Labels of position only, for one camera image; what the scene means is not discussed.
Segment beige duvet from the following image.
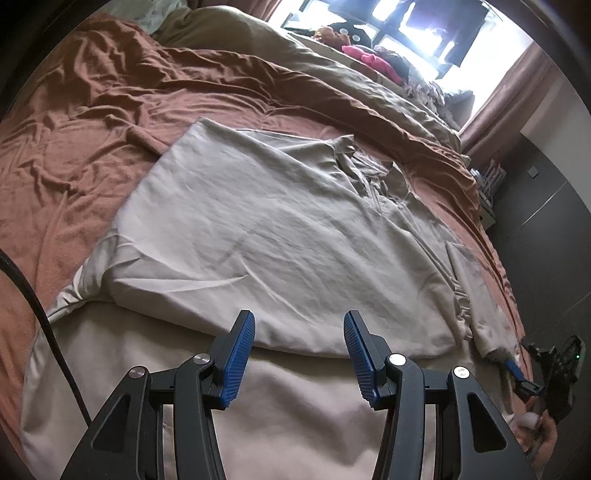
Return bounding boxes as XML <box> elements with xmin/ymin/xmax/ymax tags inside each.
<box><xmin>157</xmin><ymin>7</ymin><xmax>472</xmax><ymax>167</ymax></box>

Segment patterned cloth pile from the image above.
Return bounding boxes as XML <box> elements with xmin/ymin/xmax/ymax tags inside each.
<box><xmin>404</xmin><ymin>69</ymin><xmax>462</xmax><ymax>121</ymax></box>

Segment brown fleece blanket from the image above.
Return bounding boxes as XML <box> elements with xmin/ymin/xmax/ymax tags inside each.
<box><xmin>0</xmin><ymin>14</ymin><xmax>525</xmax><ymax>462</ymax></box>

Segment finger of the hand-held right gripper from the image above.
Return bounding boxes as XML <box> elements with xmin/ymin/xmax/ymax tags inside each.
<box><xmin>505</xmin><ymin>359</ymin><xmax>544</xmax><ymax>403</ymax></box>

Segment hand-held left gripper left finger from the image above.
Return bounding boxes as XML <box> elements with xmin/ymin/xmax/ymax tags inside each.
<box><xmin>60</xmin><ymin>310</ymin><xmax>256</xmax><ymax>480</ymax></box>

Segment black plush toy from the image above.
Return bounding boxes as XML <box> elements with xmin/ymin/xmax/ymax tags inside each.
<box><xmin>323</xmin><ymin>21</ymin><xmax>372</xmax><ymax>47</ymax></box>

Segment brown curtain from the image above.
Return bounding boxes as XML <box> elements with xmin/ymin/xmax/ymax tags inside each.
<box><xmin>249</xmin><ymin>0</ymin><xmax>298</xmax><ymax>20</ymax></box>
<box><xmin>461</xmin><ymin>44</ymin><xmax>555</xmax><ymax>158</ymax></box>

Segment large beige garment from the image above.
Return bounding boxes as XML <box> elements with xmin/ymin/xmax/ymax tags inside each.
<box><xmin>21</xmin><ymin>117</ymin><xmax>525</xmax><ymax>480</ymax></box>

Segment pink plush toy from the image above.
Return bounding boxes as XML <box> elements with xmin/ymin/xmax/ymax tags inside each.
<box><xmin>342</xmin><ymin>45</ymin><xmax>403</xmax><ymax>85</ymax></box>

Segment brown plush toy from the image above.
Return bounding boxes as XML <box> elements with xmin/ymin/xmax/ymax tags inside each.
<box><xmin>314</xmin><ymin>27</ymin><xmax>352</xmax><ymax>47</ymax></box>

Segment white bedside rack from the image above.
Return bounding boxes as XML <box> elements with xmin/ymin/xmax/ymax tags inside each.
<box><xmin>470</xmin><ymin>157</ymin><xmax>505</xmax><ymax>227</ymax></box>

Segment black cable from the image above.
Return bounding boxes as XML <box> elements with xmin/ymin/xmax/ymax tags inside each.
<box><xmin>0</xmin><ymin>248</ymin><xmax>93</xmax><ymax>428</ymax></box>

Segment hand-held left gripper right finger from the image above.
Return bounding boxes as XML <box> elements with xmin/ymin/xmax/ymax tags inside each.
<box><xmin>343</xmin><ymin>310</ymin><xmax>536</xmax><ymax>480</ymax></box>

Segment dark hanging clothes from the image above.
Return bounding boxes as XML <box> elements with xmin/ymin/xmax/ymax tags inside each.
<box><xmin>399</xmin><ymin>0</ymin><xmax>488</xmax><ymax>65</ymax></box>

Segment person's right hand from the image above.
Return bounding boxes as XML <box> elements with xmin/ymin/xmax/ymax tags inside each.
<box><xmin>517</xmin><ymin>405</ymin><xmax>560</xmax><ymax>468</ymax></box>

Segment pale pillow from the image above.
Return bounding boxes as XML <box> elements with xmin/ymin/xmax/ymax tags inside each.
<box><xmin>108</xmin><ymin>0</ymin><xmax>197</xmax><ymax>34</ymax></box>

